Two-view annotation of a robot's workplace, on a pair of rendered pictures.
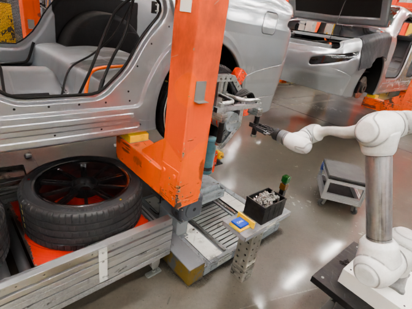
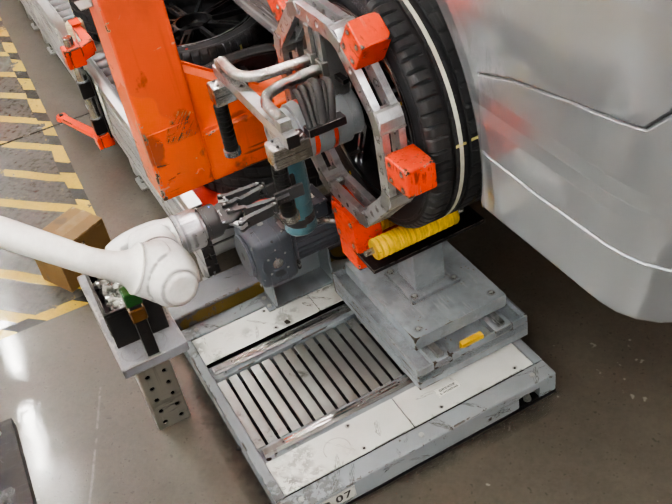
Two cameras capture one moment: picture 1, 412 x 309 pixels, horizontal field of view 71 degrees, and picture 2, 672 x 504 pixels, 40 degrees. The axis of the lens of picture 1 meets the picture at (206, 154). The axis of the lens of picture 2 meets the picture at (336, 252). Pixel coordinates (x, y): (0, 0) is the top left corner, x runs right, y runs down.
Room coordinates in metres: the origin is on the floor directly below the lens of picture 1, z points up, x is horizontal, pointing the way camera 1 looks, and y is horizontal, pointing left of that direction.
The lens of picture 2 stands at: (2.64, -1.78, 1.98)
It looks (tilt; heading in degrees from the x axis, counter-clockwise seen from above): 39 degrees down; 114
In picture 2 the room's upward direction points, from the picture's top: 11 degrees counter-clockwise
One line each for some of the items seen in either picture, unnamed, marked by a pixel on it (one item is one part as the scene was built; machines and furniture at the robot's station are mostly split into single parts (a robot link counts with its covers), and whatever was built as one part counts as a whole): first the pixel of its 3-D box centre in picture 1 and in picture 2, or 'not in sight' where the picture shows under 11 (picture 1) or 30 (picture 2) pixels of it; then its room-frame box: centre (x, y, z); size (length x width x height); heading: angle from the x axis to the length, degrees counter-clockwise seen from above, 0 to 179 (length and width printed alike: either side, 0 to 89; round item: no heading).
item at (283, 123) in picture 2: (241, 92); (299, 80); (1.91, -0.17, 1.03); 0.19 x 0.18 x 0.11; 45
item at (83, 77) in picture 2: not in sight; (88, 93); (0.48, 0.91, 0.30); 0.09 x 0.05 x 0.50; 135
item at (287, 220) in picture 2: (255, 125); (284, 191); (1.88, -0.30, 0.83); 0.04 x 0.04 x 0.16
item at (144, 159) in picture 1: (148, 146); (272, 87); (1.58, 0.35, 0.69); 0.52 x 0.17 x 0.35; 45
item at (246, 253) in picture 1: (247, 249); (150, 363); (1.36, -0.33, 0.21); 0.10 x 0.10 x 0.42; 45
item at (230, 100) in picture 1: (221, 94); (262, 48); (1.76, -0.04, 1.03); 0.19 x 0.18 x 0.11; 45
